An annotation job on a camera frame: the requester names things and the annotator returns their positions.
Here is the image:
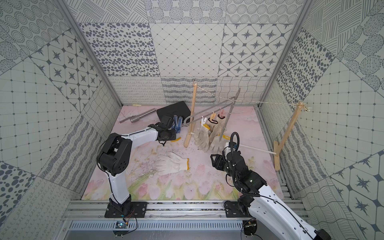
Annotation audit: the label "grey metal cylinder tool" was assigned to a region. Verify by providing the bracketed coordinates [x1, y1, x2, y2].
[119, 109, 156, 124]

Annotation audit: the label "blue dotted glove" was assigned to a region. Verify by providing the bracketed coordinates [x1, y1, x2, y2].
[155, 152, 190, 176]
[171, 115, 183, 142]

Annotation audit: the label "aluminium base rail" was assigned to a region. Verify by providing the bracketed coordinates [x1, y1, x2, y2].
[61, 200, 310, 221]

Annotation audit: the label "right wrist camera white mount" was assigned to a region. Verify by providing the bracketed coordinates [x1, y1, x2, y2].
[222, 142, 231, 158]

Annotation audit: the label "beige knit gloves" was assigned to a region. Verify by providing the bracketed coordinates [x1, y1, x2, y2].
[213, 115, 226, 144]

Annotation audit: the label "small circuit board left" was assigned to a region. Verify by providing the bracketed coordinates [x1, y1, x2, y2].
[113, 221, 129, 237]

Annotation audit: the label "white clothes peg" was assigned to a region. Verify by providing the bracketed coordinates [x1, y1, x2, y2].
[201, 117, 208, 128]

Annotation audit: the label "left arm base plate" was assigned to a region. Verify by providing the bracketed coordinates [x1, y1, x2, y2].
[104, 201, 148, 218]

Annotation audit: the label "small black module right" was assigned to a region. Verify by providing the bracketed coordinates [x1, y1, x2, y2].
[242, 219, 258, 236]

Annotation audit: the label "black flat pad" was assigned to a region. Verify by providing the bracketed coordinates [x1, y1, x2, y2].
[156, 101, 191, 122]

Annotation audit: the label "wooden drying rack frame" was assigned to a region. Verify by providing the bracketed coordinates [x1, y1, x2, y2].
[183, 81, 307, 172]

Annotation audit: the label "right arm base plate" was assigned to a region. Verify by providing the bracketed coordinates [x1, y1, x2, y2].
[224, 201, 252, 218]

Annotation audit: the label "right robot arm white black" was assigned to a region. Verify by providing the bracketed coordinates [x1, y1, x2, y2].
[211, 132, 331, 240]

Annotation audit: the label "grey clip hanger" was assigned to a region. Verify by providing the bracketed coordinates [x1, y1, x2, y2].
[184, 88, 241, 148]

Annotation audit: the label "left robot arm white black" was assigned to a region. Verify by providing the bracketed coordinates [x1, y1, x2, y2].
[97, 116, 176, 216]

